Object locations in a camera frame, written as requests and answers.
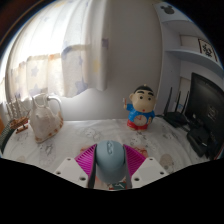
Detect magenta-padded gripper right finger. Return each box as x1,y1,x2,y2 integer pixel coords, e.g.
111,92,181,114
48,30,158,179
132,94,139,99
123,144,169,190

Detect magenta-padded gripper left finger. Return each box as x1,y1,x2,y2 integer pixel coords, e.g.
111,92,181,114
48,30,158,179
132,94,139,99
54,143,98,189

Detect light blue computer mouse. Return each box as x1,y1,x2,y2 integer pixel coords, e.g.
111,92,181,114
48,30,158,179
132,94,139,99
94,139,128,185

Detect white printed tablecloth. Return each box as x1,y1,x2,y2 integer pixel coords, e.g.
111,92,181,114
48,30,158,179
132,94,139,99
0,118,214,191

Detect cartoon boy figurine clock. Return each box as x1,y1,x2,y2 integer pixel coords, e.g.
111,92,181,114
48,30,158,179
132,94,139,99
123,84,157,132

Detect white shell-shaped ceramic jug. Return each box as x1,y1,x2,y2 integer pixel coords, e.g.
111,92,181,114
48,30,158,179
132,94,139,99
29,93,64,144

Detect black router with antennas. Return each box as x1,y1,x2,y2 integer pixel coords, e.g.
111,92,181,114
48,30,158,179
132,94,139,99
162,87,191,128

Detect black box device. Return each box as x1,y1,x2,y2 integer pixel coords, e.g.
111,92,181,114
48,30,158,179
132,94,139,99
186,124,213,158

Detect black computer monitor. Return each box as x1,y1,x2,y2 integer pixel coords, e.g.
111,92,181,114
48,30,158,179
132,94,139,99
184,72,224,158

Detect white star print curtain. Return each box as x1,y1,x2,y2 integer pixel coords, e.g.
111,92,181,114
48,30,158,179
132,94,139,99
0,0,111,104

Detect white wall shelf unit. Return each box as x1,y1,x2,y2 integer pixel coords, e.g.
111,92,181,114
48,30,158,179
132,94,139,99
153,1,224,114

